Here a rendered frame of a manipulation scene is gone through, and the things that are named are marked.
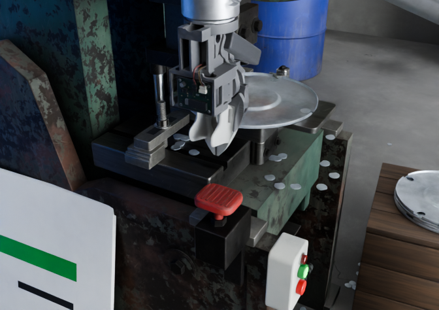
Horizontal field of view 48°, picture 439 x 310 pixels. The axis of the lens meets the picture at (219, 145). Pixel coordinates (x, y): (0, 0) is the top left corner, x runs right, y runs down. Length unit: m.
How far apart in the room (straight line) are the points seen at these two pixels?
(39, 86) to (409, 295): 1.15
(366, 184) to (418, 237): 0.87
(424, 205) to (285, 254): 0.72
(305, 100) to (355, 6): 3.38
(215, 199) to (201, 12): 0.31
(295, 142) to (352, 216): 0.92
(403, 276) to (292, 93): 0.68
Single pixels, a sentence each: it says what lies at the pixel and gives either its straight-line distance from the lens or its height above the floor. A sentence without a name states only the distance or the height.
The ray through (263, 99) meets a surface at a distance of 1.07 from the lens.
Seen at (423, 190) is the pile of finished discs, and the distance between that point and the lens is 1.61.
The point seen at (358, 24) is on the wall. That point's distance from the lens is 4.47.
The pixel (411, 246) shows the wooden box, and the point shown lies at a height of 0.32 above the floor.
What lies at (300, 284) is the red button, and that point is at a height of 0.55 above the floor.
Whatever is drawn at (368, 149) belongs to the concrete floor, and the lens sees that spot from 2.57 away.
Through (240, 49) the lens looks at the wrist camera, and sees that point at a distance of 0.69.
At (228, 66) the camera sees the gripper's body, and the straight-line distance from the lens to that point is 0.67.
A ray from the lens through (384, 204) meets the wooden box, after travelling 1.56.
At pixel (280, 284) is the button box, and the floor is 0.57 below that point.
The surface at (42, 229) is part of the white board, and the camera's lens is 1.26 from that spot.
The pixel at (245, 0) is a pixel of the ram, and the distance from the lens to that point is 1.08.
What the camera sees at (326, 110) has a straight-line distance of 1.05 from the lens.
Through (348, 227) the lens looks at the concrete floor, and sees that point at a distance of 2.01.
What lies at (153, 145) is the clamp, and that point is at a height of 0.74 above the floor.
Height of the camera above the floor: 1.22
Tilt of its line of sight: 29 degrees down
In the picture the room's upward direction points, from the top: straight up
